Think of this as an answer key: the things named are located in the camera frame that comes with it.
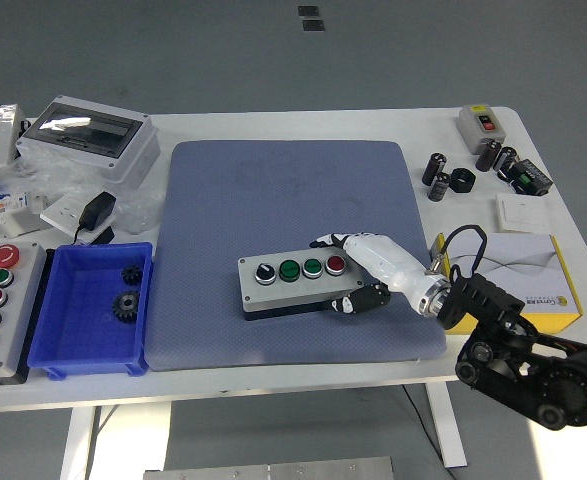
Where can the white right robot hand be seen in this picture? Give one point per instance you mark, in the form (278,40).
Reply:
(388,260)

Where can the grey four-button control box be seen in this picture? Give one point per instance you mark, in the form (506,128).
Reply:
(293,295)

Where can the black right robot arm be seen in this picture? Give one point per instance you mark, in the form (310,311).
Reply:
(483,300)

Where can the grey five-button control box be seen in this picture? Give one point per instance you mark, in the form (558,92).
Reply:
(18,320)

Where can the black cylindrical capacitor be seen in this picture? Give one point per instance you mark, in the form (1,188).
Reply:
(505,160)
(488,156)
(439,187)
(434,170)

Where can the black hex nut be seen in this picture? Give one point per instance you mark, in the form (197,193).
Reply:
(457,184)

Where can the grey-blue mat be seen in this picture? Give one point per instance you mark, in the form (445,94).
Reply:
(273,190)

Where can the yellow white cardboard box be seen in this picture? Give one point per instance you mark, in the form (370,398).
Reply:
(523,260)

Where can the black module green terminal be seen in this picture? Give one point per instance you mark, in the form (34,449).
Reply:
(530,179)

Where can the white table leg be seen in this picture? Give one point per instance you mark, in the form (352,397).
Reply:
(75,445)
(448,430)

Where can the grey metal plate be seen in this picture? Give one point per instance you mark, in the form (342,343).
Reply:
(273,471)

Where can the dark floor plate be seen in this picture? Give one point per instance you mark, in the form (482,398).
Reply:
(313,25)
(308,11)

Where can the small black gear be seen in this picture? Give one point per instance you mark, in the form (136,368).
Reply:
(131,275)

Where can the large black gear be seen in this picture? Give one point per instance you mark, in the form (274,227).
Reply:
(126,306)

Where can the grey distribution box clear lid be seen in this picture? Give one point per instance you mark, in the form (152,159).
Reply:
(123,165)

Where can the black power adapter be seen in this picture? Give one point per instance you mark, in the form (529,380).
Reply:
(98,207)

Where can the blue plastic bin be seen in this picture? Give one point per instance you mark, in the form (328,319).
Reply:
(88,345)

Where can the clear plastic bag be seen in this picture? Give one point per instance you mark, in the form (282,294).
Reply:
(58,177)

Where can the white circuit breaker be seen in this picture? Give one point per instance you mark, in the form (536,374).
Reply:
(18,220)

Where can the white box in wrap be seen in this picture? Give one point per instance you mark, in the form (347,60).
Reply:
(5,140)

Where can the white wall switch plate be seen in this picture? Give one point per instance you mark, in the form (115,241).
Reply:
(523,215)

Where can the grey two-button switch box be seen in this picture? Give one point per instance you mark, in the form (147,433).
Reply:
(470,125)

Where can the white wall socket plate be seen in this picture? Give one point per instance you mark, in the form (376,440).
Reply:
(60,212)

